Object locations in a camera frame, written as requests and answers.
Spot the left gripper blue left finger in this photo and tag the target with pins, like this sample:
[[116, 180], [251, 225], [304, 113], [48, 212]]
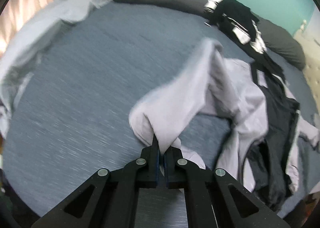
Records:
[[107, 198]]

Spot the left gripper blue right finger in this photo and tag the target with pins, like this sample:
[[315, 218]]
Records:
[[215, 198]]

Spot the grey and black jacket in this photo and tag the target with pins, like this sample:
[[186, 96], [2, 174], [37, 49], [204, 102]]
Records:
[[262, 149]]

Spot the black and white clothes pile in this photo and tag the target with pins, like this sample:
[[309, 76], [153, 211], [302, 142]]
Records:
[[239, 24]]

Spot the light grey pillow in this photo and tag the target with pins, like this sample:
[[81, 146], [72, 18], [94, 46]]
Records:
[[25, 50]]

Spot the cream tufted headboard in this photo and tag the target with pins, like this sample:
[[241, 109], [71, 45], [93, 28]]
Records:
[[311, 52]]

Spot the dark grey long pillow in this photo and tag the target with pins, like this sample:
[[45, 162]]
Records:
[[276, 38]]

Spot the pink curtain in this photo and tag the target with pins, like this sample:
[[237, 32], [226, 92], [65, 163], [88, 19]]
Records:
[[15, 14]]

